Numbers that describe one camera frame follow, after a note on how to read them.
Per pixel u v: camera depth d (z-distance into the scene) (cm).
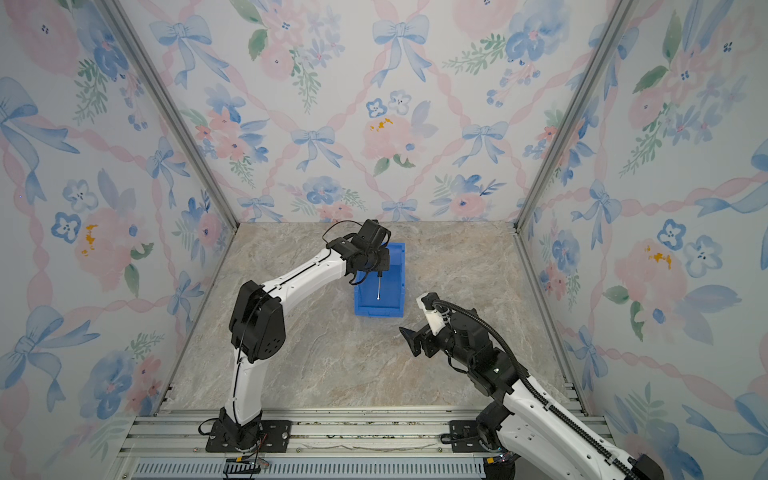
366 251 69
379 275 92
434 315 64
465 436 73
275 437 75
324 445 74
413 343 66
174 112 86
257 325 52
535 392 50
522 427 60
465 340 57
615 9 69
